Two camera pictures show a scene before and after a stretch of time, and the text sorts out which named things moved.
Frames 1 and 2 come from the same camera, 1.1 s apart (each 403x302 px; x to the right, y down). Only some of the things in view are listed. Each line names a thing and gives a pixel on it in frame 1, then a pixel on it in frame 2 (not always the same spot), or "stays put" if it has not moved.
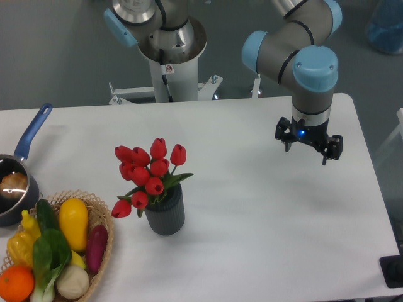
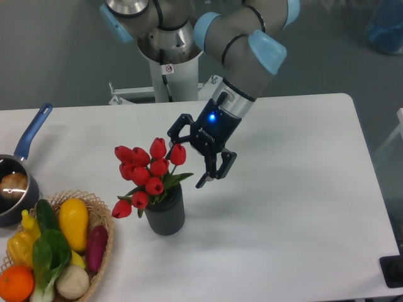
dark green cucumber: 46,216 stays put
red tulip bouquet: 149,176 stays put
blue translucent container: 385,26 stays put
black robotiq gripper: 317,134 -> 209,133
